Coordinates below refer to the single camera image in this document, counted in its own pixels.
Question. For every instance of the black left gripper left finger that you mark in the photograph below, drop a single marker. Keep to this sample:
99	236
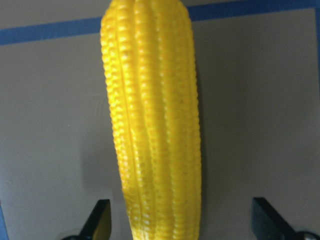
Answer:
98	226

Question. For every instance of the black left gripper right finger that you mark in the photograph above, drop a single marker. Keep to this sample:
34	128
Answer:
268	224

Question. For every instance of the yellow corn cob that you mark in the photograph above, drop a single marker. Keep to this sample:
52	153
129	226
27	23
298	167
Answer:
149	63

